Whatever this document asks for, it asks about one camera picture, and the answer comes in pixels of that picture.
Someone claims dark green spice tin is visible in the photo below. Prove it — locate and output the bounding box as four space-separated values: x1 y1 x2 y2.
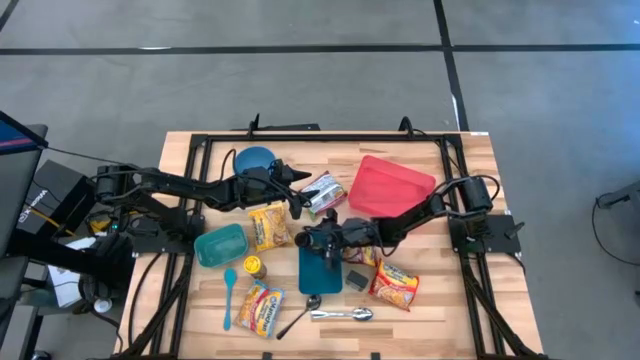
345 270 370 293

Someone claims dark red ramen packet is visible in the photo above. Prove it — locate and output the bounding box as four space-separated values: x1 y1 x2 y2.
343 244 381 268

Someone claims white paper sheet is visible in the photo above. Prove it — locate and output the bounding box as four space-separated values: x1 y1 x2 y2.
48 237 97 308

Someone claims blue round bowl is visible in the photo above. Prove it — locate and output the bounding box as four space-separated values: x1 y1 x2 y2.
233 145 278 176

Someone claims black aluminium table frame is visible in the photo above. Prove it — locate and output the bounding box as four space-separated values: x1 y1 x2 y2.
113 113 551 360

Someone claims black cardboard box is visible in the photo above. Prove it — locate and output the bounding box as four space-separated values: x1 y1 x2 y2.
17 159 97 236

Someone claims blue rectangular plastic bin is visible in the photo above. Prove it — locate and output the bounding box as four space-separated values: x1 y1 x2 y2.
298 247 344 295

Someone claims teal plastic bin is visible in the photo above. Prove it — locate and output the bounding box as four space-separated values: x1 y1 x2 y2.
193 223 249 269

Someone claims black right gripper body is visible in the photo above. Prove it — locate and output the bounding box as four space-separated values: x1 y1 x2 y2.
319 208 384 271

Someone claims blue-edged ramen packet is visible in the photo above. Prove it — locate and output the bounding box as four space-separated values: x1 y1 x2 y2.
233 279 286 339

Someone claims yellow cable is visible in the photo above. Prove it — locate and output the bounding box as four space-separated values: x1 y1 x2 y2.
32 207 77 237

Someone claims black floor cable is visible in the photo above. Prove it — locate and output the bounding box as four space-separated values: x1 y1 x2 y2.
591 189 640 267

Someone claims thin black cable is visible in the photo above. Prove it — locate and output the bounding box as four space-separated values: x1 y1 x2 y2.
47 145 126 167

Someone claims bright red ramen packet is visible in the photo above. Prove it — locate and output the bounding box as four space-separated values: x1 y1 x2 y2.
368 258 421 312

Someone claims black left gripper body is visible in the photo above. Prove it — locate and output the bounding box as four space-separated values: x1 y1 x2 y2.
242 159 304 220

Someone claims yellow-lid seasoning jar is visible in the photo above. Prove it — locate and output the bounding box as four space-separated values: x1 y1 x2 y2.
243 255 268 280

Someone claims green-edged shrimp ramen packet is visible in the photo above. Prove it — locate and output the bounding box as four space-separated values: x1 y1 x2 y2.
299 170 348 221

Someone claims yellow ramen packet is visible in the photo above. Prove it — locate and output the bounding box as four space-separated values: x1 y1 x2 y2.
248 202 295 253

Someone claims red plastic bin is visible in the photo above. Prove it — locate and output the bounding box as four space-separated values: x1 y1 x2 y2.
347 154 437 219

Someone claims silver metal spoon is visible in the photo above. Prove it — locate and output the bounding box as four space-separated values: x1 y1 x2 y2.
309 306 375 323

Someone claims black spoon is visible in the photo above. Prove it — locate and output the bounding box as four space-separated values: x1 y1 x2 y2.
275 294 323 341

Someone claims dark computer monitor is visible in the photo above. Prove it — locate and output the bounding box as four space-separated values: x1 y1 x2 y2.
0 110 50 259

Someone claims teal plastic spoon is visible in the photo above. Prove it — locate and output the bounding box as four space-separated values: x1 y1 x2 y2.
222 268 238 332

